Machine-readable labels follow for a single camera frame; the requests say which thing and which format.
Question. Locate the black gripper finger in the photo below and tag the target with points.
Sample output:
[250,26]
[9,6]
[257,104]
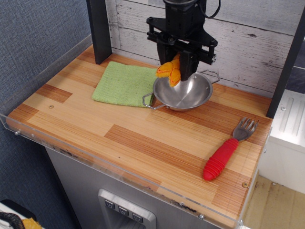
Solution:
[189,61]
[166,51]

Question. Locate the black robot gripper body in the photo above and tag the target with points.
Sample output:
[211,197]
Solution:
[183,23]

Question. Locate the green microfibre cloth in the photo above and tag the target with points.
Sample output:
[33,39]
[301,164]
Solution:
[124,84]

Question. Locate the white ribbed appliance top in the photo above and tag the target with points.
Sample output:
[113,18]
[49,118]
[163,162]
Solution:
[283,159]

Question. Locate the black vertical post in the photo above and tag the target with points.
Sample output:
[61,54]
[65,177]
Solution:
[289,63]
[100,32]

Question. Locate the clear acrylic table guard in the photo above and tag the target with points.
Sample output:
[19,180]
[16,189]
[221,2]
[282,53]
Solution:
[151,158]

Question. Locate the grey cabinet with dispenser panel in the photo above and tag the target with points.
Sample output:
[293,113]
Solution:
[101,199]

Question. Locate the red-handled grey toy fork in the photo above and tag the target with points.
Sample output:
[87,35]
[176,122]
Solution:
[217,162]

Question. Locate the small steel two-handled bowl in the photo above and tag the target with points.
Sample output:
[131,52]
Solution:
[186,95]

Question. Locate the black left vertical post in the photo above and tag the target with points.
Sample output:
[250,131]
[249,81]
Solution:
[100,32]

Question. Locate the black right vertical post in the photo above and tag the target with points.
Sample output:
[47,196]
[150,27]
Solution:
[289,63]

